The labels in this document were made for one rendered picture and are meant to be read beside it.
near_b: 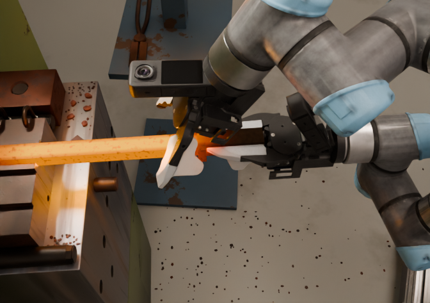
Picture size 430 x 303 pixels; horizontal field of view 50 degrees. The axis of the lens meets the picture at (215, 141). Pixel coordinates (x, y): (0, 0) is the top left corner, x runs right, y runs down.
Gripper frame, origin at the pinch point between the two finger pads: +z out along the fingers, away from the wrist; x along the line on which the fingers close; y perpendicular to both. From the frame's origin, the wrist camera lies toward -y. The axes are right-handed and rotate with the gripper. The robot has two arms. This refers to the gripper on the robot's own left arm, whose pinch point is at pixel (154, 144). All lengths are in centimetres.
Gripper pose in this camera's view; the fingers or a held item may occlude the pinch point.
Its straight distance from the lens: 72.2
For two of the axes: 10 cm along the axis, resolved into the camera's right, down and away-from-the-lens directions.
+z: -4.9, 5.1, 7.1
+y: 8.7, 2.2, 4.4
